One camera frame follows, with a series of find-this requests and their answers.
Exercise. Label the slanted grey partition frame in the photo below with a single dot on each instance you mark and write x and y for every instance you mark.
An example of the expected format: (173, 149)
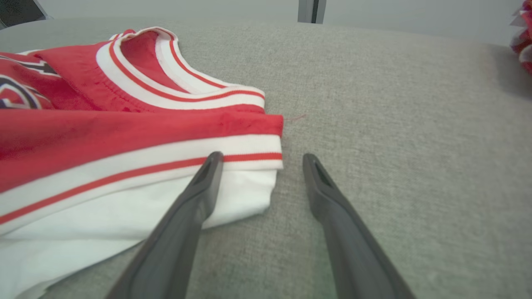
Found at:
(41, 9)

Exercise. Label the grey partition post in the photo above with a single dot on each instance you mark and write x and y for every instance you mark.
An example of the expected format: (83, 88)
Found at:
(311, 10)

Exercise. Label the red white basketball jersey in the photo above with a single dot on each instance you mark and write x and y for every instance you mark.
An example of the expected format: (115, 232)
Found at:
(104, 137)

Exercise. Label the red white crumpled garment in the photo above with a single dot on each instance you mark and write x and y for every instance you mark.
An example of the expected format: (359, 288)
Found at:
(524, 37)

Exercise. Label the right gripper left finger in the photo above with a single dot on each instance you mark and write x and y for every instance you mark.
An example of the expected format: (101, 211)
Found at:
(174, 241)

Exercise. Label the dark cabinet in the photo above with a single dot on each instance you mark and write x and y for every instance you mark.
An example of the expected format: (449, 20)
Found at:
(18, 11)

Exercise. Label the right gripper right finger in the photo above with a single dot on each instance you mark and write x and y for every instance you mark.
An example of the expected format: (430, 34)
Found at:
(353, 249)

